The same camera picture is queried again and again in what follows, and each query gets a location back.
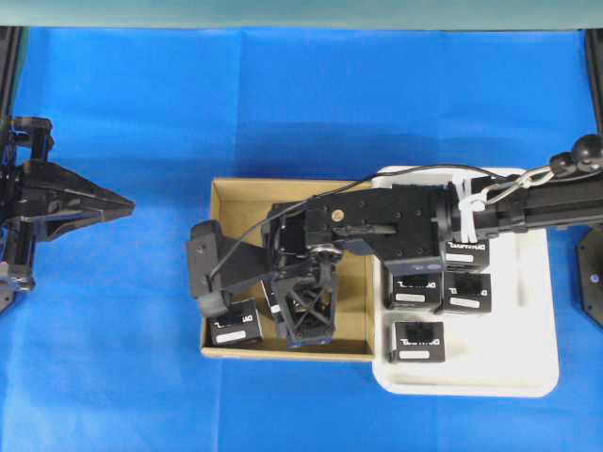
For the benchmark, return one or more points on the black small box in carton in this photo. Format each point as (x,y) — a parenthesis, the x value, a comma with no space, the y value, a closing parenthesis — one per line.
(240,326)

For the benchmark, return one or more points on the black frame post left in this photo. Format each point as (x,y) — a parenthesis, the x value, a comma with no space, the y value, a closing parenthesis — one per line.
(11,62)

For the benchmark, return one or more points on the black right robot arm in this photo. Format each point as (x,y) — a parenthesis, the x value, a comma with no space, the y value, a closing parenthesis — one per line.
(566,191)

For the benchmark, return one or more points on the black frame post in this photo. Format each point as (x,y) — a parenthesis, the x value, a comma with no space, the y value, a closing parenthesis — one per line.
(593,56)
(11,62)

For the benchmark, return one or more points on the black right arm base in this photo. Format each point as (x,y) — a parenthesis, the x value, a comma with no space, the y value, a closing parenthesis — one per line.
(588,275)

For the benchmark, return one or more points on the white foam tray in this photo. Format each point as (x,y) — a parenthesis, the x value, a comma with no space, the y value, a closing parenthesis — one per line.
(510,352)

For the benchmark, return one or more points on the black frame post right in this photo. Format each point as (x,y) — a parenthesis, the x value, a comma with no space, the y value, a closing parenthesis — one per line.
(593,56)

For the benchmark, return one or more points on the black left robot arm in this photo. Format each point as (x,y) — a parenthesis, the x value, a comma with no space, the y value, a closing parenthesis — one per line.
(22,139)

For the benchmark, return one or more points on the white cable ties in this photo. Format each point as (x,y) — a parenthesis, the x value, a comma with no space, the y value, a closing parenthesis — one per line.
(468,204)

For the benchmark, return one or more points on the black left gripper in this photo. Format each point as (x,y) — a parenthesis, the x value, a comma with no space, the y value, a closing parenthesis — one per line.
(47,201)

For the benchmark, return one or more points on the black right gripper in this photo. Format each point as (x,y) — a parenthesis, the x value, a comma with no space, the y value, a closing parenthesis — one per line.
(403,226)

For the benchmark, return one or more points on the black small box on tray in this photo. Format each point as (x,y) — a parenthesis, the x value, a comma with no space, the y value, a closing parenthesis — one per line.
(466,294)
(417,342)
(467,257)
(420,291)

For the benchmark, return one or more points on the open brown cardboard box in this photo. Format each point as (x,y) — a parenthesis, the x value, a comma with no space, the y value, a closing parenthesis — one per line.
(238,203)

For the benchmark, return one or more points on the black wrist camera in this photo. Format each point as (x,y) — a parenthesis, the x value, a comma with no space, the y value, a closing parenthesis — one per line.
(220,267)

